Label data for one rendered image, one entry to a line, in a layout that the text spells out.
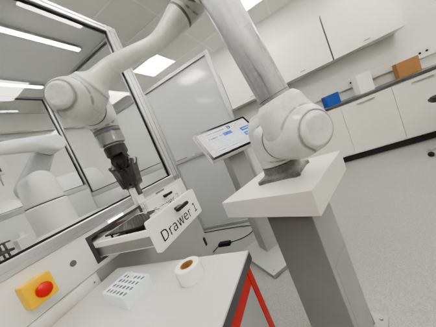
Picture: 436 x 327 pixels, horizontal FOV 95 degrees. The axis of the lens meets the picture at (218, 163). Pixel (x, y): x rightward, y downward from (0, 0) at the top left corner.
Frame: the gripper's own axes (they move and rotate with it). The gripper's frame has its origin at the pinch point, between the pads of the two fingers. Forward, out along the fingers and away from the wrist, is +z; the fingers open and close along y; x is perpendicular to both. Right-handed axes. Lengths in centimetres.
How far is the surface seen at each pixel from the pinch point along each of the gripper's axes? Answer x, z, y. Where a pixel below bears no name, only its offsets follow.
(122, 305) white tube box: 24.5, 22.9, -5.1
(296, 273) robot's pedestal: -25, 59, -39
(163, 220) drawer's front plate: 4.4, 10.3, -10.5
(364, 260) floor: -80, 100, -70
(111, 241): 7.7, 11.8, 13.2
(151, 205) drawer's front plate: -24.9, 10.4, 20.3
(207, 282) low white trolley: 17.9, 24.3, -27.8
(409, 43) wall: -357, -33, -247
